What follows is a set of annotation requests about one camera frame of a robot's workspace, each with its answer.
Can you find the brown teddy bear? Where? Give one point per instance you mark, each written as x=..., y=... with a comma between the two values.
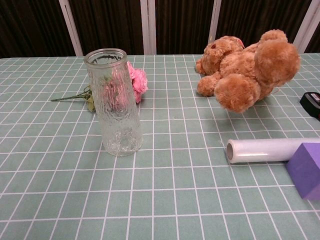
x=240, y=67

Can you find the green grid tablecloth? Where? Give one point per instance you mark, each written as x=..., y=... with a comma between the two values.
x=175, y=175

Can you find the pink rose bouquet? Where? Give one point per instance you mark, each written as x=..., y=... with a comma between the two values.
x=140, y=80

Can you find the purple foam block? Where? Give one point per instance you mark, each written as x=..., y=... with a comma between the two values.
x=307, y=170

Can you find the dark pleated curtain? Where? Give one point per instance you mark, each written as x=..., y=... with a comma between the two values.
x=112, y=25

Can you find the black device with red tip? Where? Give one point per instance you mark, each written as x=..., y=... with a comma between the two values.
x=311, y=102

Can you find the textured transparent glass vase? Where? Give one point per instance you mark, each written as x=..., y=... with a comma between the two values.
x=120, y=125

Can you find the plastic wrap roll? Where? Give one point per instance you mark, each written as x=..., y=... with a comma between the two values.
x=262, y=150

